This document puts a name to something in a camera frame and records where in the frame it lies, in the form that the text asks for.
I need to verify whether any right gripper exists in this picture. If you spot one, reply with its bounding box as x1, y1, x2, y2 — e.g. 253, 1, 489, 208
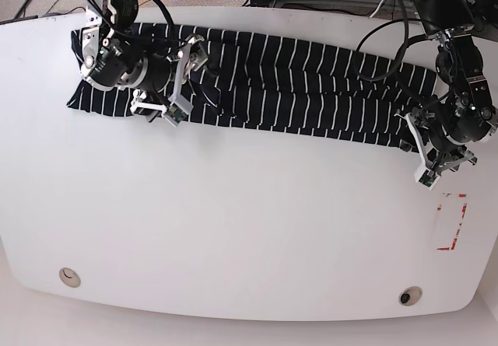
129, 33, 209, 123

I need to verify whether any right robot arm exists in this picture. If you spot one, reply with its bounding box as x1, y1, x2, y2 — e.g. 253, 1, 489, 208
77, 0, 209, 126

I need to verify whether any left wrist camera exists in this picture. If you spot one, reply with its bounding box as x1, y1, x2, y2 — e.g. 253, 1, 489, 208
418, 171, 440, 190

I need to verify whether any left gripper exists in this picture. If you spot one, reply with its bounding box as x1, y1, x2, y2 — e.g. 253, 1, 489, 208
395, 108, 477, 183

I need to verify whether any right table grommet hole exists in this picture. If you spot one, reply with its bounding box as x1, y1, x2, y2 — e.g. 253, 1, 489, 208
398, 286, 423, 306

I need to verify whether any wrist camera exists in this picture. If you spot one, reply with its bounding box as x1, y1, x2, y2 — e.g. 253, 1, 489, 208
418, 171, 440, 190
161, 104, 188, 127

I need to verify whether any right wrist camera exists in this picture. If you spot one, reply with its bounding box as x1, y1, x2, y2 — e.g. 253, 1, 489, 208
161, 104, 188, 127

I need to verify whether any white cable on floor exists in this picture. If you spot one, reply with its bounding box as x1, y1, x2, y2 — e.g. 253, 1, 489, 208
368, 0, 390, 19

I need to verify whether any left table grommet hole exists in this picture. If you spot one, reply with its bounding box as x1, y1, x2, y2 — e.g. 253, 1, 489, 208
59, 267, 81, 288

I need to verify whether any table grommet hole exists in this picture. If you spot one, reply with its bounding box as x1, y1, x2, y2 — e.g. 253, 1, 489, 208
59, 267, 81, 288
398, 286, 423, 306

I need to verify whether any red tape rectangle marking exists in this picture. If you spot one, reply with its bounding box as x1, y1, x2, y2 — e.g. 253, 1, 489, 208
432, 193, 468, 251

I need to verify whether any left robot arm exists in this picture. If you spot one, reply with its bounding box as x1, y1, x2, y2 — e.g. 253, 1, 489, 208
400, 0, 497, 188

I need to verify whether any navy white striped t-shirt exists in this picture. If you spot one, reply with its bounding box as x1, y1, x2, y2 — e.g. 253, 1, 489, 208
65, 22, 440, 155

